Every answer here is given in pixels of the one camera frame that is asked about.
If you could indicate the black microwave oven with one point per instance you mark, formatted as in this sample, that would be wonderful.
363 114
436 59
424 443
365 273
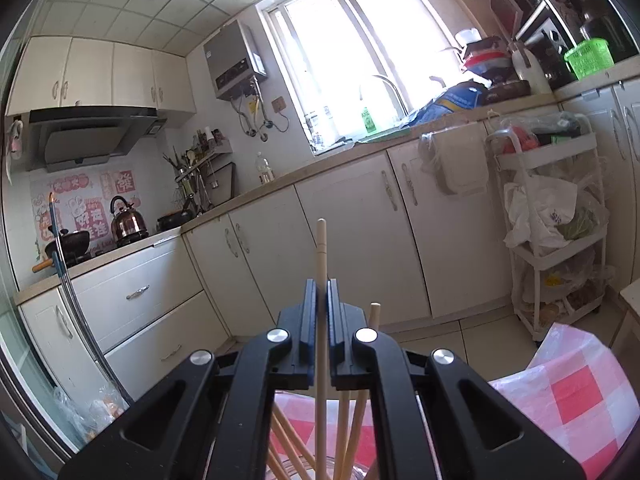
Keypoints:
515 0

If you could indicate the blue printed bag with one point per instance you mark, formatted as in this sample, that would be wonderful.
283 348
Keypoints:
450 102

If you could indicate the white trolley cart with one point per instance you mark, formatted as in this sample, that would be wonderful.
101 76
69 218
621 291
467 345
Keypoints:
550 160

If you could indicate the steel kettle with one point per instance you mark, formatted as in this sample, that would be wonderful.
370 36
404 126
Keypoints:
127 222

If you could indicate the green plastic basket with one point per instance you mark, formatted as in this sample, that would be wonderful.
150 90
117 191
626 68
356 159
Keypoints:
590 57

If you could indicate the pink hanging cloth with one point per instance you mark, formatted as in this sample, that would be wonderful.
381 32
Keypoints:
15 137

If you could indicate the white plastic bag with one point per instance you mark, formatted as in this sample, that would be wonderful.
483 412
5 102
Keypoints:
540 210

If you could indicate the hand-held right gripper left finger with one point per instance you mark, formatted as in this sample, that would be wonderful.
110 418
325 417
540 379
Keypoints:
310 325

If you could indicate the white hanging bin with bag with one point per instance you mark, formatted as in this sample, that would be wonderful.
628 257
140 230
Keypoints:
460 165

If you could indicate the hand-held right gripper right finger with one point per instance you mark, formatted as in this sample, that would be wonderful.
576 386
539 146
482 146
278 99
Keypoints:
334 325

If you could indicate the white plastic jug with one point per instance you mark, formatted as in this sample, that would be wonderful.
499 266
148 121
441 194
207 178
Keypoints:
530 70

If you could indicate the dark cutting board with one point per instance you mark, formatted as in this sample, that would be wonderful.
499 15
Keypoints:
222 182

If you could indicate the white lower kitchen cabinets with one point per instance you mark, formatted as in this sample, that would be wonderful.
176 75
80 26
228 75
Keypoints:
350 240

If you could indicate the black pot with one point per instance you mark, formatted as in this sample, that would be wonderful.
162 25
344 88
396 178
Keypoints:
175 219

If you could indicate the gas stove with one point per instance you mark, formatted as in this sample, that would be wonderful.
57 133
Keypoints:
115 247

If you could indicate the green dish soap bottle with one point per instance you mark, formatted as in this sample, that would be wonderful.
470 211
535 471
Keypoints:
368 121

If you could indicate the grey water heater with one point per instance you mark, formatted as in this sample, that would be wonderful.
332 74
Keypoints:
232 60

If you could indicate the clear plastic bottle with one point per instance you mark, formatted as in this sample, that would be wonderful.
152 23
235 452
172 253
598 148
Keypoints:
265 170

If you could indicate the steel sink faucet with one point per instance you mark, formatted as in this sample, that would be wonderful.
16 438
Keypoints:
390 82

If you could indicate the clear glass jar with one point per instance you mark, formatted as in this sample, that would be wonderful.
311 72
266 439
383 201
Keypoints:
362 472

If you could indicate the wall utensil rack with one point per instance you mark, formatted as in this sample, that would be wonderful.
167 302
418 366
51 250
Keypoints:
200 160

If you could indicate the white wall cabinets above hood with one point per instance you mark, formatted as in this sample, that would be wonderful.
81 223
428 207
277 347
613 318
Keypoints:
100 75

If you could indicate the red checkered plastic tablecloth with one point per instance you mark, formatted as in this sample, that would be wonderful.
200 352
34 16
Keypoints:
575 400

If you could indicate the stack of pots and bowls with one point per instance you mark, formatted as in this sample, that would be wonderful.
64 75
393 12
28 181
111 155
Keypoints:
485 60

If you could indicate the black wok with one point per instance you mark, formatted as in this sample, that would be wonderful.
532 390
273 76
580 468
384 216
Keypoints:
70 242

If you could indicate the red printed wall sheet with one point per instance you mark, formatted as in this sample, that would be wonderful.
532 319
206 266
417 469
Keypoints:
85 205

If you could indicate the black electric kettle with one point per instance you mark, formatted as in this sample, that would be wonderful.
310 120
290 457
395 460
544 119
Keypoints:
600 20

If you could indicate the kitchen window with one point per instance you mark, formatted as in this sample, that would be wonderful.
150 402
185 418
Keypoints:
360 45

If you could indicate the beige wall socket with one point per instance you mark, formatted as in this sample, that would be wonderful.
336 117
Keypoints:
279 104

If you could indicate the grey range hood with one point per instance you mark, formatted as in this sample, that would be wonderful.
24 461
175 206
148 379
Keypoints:
85 135

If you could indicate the plastic bag on floor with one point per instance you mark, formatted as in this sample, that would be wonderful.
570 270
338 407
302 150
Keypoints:
90 415

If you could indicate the red produce bag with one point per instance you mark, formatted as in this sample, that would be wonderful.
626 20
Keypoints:
520 141

